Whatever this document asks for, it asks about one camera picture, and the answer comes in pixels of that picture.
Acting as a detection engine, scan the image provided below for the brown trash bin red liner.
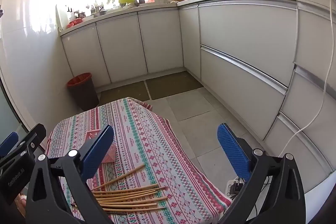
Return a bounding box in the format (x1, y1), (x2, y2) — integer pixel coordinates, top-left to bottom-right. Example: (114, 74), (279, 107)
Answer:
(67, 72), (100, 112)

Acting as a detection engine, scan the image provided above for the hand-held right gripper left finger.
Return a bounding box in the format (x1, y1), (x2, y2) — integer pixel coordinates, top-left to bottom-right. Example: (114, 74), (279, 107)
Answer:
(26, 124), (114, 224)

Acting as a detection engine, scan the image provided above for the person's left hand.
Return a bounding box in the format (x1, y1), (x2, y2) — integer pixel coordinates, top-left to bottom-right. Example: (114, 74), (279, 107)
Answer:
(16, 193), (27, 212)

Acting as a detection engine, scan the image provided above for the pile of wooden chopsticks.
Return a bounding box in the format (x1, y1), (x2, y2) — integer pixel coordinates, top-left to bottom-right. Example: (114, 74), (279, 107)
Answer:
(71, 164), (168, 215)

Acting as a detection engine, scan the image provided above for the white power cable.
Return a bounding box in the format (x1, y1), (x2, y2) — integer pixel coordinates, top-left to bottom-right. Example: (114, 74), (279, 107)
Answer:
(279, 0), (335, 159)

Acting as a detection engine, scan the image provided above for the white cabinet with drawers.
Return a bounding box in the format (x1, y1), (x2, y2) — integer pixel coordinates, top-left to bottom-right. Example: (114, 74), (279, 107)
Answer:
(178, 0), (336, 193)

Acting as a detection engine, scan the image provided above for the patterned striped tablecloth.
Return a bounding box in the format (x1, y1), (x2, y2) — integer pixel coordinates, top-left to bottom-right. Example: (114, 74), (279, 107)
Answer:
(45, 97), (233, 224)

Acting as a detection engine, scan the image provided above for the white cabinet with doors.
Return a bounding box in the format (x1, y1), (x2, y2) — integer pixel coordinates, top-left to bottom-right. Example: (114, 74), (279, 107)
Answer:
(60, 5), (184, 88)

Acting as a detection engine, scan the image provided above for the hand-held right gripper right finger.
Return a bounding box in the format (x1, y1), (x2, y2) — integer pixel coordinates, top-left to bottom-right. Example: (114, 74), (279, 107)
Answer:
(217, 123), (307, 224)

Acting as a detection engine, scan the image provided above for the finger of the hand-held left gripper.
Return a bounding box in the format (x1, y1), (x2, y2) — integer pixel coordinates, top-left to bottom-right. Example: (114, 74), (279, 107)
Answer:
(0, 123), (47, 170)
(0, 132), (19, 159)

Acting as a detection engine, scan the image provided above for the pink plastic utensil holder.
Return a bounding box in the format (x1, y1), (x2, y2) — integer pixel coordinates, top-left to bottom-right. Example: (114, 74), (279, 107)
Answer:
(85, 130), (116, 164)

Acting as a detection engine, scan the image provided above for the brown floor mat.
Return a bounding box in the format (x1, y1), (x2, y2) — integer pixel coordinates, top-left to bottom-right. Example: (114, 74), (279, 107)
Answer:
(146, 72), (204, 101)
(99, 81), (150, 109)

